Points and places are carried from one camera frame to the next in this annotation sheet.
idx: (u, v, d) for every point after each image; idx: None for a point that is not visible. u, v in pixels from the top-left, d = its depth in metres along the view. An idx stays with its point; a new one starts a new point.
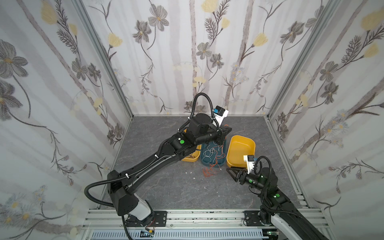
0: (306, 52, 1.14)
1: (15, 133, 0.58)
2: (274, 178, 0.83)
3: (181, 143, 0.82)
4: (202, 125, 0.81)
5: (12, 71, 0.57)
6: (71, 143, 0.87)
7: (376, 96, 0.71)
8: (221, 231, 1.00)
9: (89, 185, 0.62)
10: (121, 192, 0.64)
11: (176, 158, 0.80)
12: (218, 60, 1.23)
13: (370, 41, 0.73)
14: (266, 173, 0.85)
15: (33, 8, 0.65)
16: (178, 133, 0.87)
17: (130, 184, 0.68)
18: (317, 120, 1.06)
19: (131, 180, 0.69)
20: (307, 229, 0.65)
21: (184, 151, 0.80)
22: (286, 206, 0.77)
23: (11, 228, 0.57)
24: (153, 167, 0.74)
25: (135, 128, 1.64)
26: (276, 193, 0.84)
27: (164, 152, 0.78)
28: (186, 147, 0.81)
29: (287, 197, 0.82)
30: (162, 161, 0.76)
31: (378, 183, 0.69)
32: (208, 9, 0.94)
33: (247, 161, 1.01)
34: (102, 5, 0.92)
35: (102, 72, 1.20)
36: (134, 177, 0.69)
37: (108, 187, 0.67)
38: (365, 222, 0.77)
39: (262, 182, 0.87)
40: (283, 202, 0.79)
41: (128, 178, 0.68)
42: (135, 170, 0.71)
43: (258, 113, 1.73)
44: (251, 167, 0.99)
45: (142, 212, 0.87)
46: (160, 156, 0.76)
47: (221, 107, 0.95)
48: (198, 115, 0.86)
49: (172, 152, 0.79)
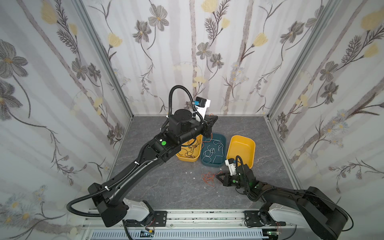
0: (306, 52, 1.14)
1: (15, 133, 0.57)
2: (249, 171, 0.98)
3: (164, 144, 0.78)
4: (182, 123, 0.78)
5: (12, 71, 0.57)
6: (71, 143, 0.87)
7: (376, 96, 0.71)
8: (221, 231, 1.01)
9: (71, 201, 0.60)
10: (103, 206, 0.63)
11: (160, 160, 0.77)
12: (218, 60, 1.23)
13: (370, 41, 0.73)
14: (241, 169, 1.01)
15: (33, 9, 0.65)
16: (160, 134, 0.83)
17: (112, 195, 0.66)
18: (317, 119, 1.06)
19: (112, 192, 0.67)
20: (282, 193, 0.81)
21: (168, 152, 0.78)
22: (266, 187, 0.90)
23: (11, 228, 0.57)
24: (134, 175, 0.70)
25: (135, 128, 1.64)
26: (256, 184, 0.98)
27: (145, 157, 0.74)
28: (170, 148, 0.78)
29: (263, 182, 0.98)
30: (144, 167, 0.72)
31: (379, 183, 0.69)
32: (208, 8, 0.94)
33: (229, 164, 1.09)
34: (102, 5, 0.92)
35: (102, 72, 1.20)
36: (115, 189, 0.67)
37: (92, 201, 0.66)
38: (365, 222, 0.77)
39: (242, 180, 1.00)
40: (263, 186, 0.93)
41: (109, 190, 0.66)
42: (115, 181, 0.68)
43: (258, 113, 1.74)
44: (233, 168, 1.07)
45: (137, 213, 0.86)
46: (141, 162, 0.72)
47: (201, 99, 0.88)
48: (178, 112, 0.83)
49: (154, 156, 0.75)
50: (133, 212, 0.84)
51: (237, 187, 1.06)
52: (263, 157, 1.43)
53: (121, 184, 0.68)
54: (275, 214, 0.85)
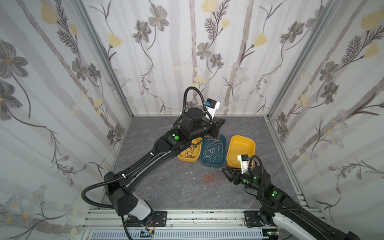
0: (306, 52, 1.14)
1: (15, 133, 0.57)
2: (267, 176, 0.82)
3: (176, 138, 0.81)
4: (194, 119, 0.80)
5: (13, 71, 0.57)
6: (71, 143, 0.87)
7: (376, 96, 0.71)
8: (221, 231, 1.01)
9: (88, 186, 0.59)
10: (119, 193, 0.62)
11: (172, 154, 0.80)
12: (218, 60, 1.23)
13: (370, 41, 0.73)
14: (258, 173, 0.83)
15: (33, 9, 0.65)
16: (172, 130, 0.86)
17: (128, 183, 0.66)
18: (317, 119, 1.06)
19: (128, 180, 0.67)
20: (312, 224, 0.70)
21: (180, 147, 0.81)
22: (288, 204, 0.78)
23: (11, 228, 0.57)
24: (150, 165, 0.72)
25: (135, 128, 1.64)
26: (273, 191, 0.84)
27: (160, 149, 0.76)
28: (182, 143, 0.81)
29: (284, 192, 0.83)
30: (159, 158, 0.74)
31: (379, 183, 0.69)
32: (208, 9, 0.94)
33: (241, 161, 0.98)
34: (102, 5, 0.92)
35: (102, 73, 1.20)
36: (131, 177, 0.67)
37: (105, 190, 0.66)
38: (365, 222, 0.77)
39: (255, 183, 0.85)
40: (282, 199, 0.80)
41: (126, 178, 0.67)
42: (131, 170, 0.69)
43: (258, 113, 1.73)
44: (245, 166, 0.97)
45: (141, 211, 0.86)
46: (156, 154, 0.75)
47: (212, 100, 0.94)
48: (190, 110, 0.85)
49: (167, 148, 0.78)
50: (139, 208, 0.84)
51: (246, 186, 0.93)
52: (263, 157, 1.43)
53: (137, 173, 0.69)
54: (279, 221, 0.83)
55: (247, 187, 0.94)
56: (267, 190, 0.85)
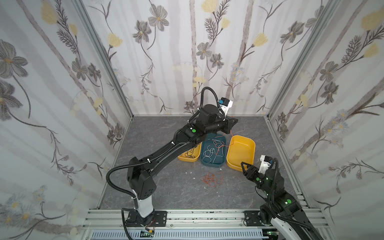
0: (306, 52, 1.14)
1: (15, 133, 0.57)
2: (281, 179, 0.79)
3: (193, 132, 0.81)
4: (211, 114, 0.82)
5: (13, 71, 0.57)
6: (71, 143, 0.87)
7: (376, 96, 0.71)
8: (221, 231, 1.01)
9: (117, 166, 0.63)
10: (145, 176, 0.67)
11: (189, 146, 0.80)
12: (218, 60, 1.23)
13: (370, 41, 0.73)
14: (271, 174, 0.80)
15: (33, 8, 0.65)
16: (188, 123, 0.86)
17: (152, 168, 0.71)
18: (317, 119, 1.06)
19: (152, 165, 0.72)
20: None
21: (196, 139, 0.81)
22: (298, 218, 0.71)
23: (11, 228, 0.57)
24: (171, 153, 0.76)
25: (135, 128, 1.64)
26: (287, 199, 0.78)
27: (179, 140, 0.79)
28: (198, 136, 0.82)
29: (297, 204, 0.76)
30: (179, 147, 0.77)
31: (379, 183, 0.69)
32: (208, 8, 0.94)
33: (263, 161, 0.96)
34: (102, 5, 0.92)
35: (102, 73, 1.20)
36: (155, 162, 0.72)
37: (129, 173, 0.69)
38: (365, 222, 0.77)
39: (267, 184, 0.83)
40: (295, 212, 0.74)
41: (150, 163, 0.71)
42: (155, 155, 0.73)
43: (258, 113, 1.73)
44: (266, 167, 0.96)
45: (146, 207, 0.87)
46: (176, 143, 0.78)
47: (225, 99, 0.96)
48: (207, 106, 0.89)
49: (186, 140, 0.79)
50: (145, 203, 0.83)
51: (257, 186, 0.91)
52: None
53: (160, 159, 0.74)
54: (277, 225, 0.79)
55: (258, 187, 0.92)
56: (279, 194, 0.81)
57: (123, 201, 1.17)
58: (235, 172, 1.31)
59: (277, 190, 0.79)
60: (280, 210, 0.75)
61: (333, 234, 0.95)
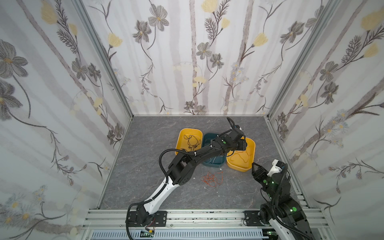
0: (306, 52, 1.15)
1: (14, 133, 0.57)
2: (286, 185, 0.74)
3: (224, 142, 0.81)
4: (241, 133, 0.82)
5: (12, 71, 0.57)
6: (71, 143, 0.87)
7: (376, 96, 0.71)
8: (221, 231, 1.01)
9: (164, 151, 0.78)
10: (192, 164, 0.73)
11: (216, 154, 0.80)
12: (218, 60, 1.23)
13: (370, 41, 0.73)
14: (277, 178, 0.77)
15: (33, 9, 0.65)
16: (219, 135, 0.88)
17: (197, 159, 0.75)
18: (317, 119, 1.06)
19: (196, 157, 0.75)
20: None
21: (225, 150, 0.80)
22: (300, 227, 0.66)
23: (11, 228, 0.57)
24: (211, 153, 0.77)
25: (135, 128, 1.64)
26: (292, 206, 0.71)
27: (215, 145, 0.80)
28: (227, 147, 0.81)
29: (303, 213, 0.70)
30: (215, 151, 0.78)
31: (379, 183, 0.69)
32: (208, 9, 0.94)
33: (275, 165, 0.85)
34: (102, 5, 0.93)
35: (102, 72, 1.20)
36: (198, 156, 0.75)
37: (175, 161, 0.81)
38: (365, 222, 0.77)
39: (273, 188, 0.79)
40: (298, 221, 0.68)
41: (196, 154, 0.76)
42: (199, 151, 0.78)
43: (258, 113, 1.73)
44: (276, 172, 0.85)
45: (158, 203, 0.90)
46: (212, 147, 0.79)
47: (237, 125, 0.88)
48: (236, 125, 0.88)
49: (220, 146, 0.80)
50: (166, 194, 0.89)
51: (262, 188, 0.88)
52: (263, 157, 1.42)
53: (204, 154, 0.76)
54: (277, 226, 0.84)
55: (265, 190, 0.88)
56: (284, 200, 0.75)
57: (123, 201, 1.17)
58: (235, 172, 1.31)
59: (282, 196, 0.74)
60: (283, 214, 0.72)
61: (333, 233, 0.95)
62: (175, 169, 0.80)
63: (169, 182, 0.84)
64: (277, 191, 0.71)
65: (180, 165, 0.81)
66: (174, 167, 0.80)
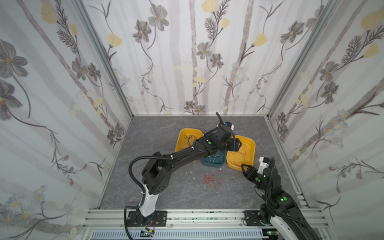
0: (306, 52, 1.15)
1: (15, 133, 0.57)
2: (277, 177, 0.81)
3: (209, 143, 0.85)
4: (227, 132, 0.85)
5: (12, 71, 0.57)
6: (71, 143, 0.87)
7: (376, 96, 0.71)
8: (221, 231, 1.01)
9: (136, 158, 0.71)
10: (166, 169, 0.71)
11: (201, 155, 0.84)
12: (218, 60, 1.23)
13: (370, 41, 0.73)
14: (268, 172, 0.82)
15: (33, 8, 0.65)
16: (204, 136, 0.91)
17: (173, 164, 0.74)
18: (317, 119, 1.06)
19: (173, 161, 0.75)
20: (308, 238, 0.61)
21: (209, 151, 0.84)
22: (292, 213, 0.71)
23: (11, 228, 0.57)
24: (192, 156, 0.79)
25: (135, 128, 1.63)
26: (283, 197, 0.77)
27: (198, 146, 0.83)
28: (212, 148, 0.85)
29: (294, 202, 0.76)
30: (197, 154, 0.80)
31: (379, 182, 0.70)
32: (208, 8, 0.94)
33: (262, 161, 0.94)
34: (102, 5, 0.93)
35: (102, 72, 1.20)
36: (176, 160, 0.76)
37: (147, 167, 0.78)
38: (365, 222, 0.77)
39: (264, 182, 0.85)
40: (290, 209, 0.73)
41: (172, 159, 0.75)
42: (177, 154, 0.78)
43: (258, 113, 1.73)
44: (264, 167, 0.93)
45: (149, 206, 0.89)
46: (195, 148, 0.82)
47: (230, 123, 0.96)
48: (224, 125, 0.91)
49: (203, 147, 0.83)
50: (151, 200, 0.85)
51: (256, 186, 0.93)
52: None
53: (182, 157, 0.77)
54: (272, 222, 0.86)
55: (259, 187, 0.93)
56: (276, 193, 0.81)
57: (123, 201, 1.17)
58: (235, 172, 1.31)
59: (274, 188, 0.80)
60: (276, 206, 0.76)
61: (333, 233, 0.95)
62: (148, 175, 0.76)
63: (147, 192, 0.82)
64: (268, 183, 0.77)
65: (154, 170, 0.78)
66: (147, 173, 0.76)
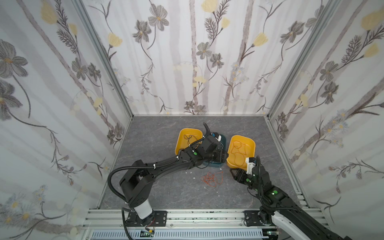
0: (306, 52, 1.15)
1: (14, 133, 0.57)
2: (265, 174, 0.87)
3: (194, 154, 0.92)
4: (213, 144, 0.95)
5: (12, 70, 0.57)
6: (71, 143, 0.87)
7: (376, 96, 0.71)
8: (221, 231, 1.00)
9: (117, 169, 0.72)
10: (147, 179, 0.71)
11: (186, 166, 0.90)
12: (218, 60, 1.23)
13: (370, 41, 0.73)
14: (256, 171, 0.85)
15: (33, 8, 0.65)
16: (191, 147, 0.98)
17: (156, 174, 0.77)
18: (317, 120, 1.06)
19: (156, 171, 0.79)
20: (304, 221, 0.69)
21: (194, 162, 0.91)
22: (285, 203, 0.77)
23: (11, 228, 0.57)
24: (176, 166, 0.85)
25: (135, 128, 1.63)
26: (273, 190, 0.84)
27: (183, 157, 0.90)
28: (197, 159, 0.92)
29: (284, 192, 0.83)
30: (181, 164, 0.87)
31: (378, 182, 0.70)
32: (208, 8, 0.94)
33: (249, 162, 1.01)
34: (102, 5, 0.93)
35: (102, 72, 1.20)
36: (159, 169, 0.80)
37: (126, 177, 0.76)
38: (365, 222, 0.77)
39: (255, 181, 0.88)
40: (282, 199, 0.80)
41: (155, 168, 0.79)
42: (160, 163, 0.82)
43: (258, 113, 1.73)
44: (252, 167, 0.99)
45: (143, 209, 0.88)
46: (180, 158, 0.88)
47: (217, 133, 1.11)
48: (211, 136, 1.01)
49: (188, 157, 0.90)
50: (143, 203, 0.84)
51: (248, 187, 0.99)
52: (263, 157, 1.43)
53: (165, 168, 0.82)
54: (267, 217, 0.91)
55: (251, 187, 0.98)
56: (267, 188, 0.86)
57: (123, 201, 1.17)
58: None
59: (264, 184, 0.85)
60: (270, 202, 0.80)
61: None
62: (126, 185, 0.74)
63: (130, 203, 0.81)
64: (259, 181, 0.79)
65: (133, 181, 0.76)
66: (126, 184, 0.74)
